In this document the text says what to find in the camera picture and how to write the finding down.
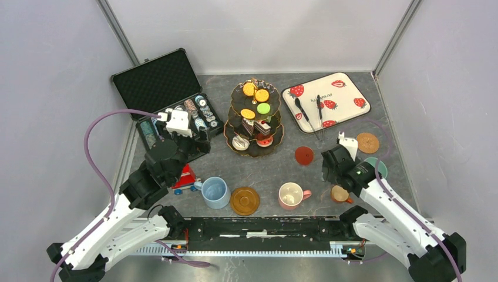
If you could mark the woven rattan coaster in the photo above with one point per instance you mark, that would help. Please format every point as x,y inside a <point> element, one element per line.
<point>368,143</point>

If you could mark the black poker chip case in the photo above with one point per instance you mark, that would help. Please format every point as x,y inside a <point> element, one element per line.
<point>168,81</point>

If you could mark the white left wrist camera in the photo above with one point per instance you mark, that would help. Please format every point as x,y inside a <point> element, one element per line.
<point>174,121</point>

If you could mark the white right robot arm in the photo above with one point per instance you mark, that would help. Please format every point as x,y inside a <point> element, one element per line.
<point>428,252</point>

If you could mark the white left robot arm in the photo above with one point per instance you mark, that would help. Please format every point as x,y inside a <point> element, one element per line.
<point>100,245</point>

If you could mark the strawberry layer cake slice toy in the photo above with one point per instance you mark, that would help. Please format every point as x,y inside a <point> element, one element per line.
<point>263,127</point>

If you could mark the black handled metal tongs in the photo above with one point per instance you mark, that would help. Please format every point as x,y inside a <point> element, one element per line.
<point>306,115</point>

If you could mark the orange toy macaron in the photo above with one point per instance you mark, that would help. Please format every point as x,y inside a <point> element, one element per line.
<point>262,95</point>
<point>249,89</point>
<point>247,114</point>

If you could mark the red toy car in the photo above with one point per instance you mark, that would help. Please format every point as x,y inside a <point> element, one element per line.
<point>186,181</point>

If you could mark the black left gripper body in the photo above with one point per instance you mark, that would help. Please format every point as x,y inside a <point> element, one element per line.
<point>190,145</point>

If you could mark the red strawberry toy tart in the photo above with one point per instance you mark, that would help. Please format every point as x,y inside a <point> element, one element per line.
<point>264,141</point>

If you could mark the white chocolate striped toy donut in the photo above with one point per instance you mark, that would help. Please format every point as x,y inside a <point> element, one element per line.
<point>240,143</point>

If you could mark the pink mug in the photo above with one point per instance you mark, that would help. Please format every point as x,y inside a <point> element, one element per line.
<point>291,195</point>

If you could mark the amber glass saucer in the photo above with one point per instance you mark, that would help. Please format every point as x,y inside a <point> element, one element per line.
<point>244,201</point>

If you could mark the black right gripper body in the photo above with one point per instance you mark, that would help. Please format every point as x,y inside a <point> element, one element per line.
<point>332,177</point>

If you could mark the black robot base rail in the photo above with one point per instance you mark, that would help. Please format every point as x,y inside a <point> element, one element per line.
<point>266,236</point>

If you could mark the light blue mug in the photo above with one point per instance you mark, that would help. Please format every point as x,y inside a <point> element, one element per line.
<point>215,192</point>

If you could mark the chocolate cake slice toy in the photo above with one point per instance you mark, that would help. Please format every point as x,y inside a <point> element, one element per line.
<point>248,125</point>

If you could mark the mint green cup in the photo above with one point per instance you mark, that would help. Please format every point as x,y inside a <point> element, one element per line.
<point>382,168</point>

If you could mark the three-tier black gold cake stand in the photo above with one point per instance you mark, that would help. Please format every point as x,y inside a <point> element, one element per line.
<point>233,126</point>

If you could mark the small orange brown cup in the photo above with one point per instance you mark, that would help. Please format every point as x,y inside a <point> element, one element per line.
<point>340,195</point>

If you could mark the cream strawberry serving tray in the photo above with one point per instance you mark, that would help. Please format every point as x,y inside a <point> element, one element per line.
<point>332,99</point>

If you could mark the red round coaster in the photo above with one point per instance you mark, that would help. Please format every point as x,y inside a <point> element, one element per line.
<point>304,155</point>

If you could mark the green toy macaron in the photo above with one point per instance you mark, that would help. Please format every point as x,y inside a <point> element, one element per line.
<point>263,108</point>

